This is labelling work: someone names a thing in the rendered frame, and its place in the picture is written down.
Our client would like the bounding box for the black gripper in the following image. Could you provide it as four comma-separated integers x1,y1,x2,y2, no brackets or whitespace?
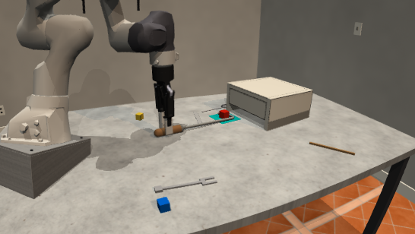
152,65,175,134

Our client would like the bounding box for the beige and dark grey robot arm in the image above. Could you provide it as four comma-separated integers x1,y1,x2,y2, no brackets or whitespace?
1,0,179,146

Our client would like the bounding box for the teal square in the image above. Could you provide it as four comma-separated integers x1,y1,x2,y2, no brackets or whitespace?
209,114,240,124

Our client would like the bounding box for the low beige cabinet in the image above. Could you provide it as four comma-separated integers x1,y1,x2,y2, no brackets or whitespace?
226,77,313,131

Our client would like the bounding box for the red block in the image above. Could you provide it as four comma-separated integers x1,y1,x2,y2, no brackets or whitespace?
219,109,230,119

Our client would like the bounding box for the steel hook with wooden handle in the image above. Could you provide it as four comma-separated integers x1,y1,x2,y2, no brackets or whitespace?
154,114,234,137

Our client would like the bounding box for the small blue cube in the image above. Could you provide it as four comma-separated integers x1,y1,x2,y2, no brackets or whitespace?
157,197,170,213

